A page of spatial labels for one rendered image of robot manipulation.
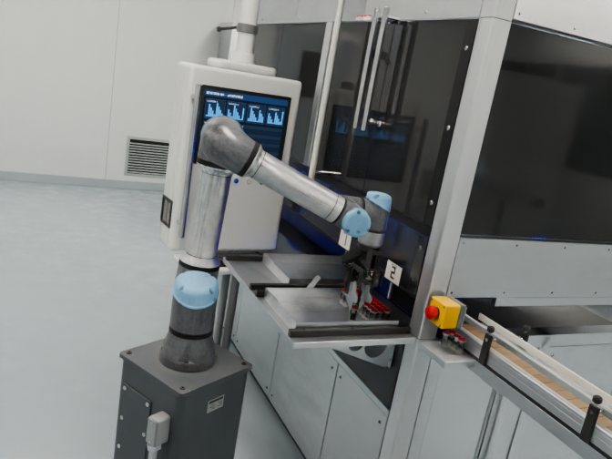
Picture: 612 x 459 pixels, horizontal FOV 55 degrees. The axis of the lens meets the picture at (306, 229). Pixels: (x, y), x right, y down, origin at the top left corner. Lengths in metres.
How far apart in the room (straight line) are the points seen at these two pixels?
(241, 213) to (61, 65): 4.59
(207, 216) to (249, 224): 0.96
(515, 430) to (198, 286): 1.27
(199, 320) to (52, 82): 5.51
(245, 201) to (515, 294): 1.17
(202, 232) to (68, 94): 5.36
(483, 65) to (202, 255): 0.91
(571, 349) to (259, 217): 1.33
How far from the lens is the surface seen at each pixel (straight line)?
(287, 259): 2.26
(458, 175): 1.69
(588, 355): 2.38
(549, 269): 2.05
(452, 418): 2.07
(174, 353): 1.60
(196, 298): 1.53
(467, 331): 1.83
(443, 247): 1.73
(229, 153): 1.46
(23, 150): 6.97
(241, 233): 2.56
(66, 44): 6.87
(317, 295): 1.96
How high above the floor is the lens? 1.57
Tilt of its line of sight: 14 degrees down
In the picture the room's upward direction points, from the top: 10 degrees clockwise
